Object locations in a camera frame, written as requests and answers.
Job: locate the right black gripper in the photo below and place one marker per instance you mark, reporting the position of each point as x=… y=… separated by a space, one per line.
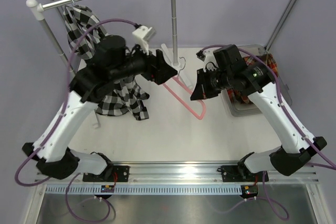
x=202 y=92

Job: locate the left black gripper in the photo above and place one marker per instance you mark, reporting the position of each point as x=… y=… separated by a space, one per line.
x=156 y=68

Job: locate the pink hanger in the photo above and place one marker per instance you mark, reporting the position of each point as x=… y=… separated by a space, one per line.
x=183 y=95

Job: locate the black white checkered shirt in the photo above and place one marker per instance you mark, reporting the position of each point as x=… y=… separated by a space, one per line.
x=127 y=96

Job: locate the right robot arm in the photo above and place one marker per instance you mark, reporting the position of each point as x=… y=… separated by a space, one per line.
x=226 y=69

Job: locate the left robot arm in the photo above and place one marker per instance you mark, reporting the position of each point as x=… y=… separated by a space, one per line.
x=91 y=84

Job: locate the grey plastic bin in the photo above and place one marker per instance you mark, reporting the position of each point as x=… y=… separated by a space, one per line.
x=241 y=106

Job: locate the silver white clothes rack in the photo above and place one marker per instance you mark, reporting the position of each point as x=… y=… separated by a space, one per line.
x=38 y=9

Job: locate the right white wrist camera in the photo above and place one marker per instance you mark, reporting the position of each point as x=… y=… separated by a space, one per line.
x=208 y=59

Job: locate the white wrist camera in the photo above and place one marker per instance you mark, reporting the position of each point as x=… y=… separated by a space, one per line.
x=208 y=59
x=142 y=35

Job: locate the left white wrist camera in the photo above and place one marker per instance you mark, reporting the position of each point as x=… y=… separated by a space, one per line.
x=142 y=35

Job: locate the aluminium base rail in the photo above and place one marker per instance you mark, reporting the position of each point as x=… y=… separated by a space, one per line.
x=203 y=172

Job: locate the white slotted cable duct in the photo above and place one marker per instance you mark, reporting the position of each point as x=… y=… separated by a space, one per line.
x=144 y=189

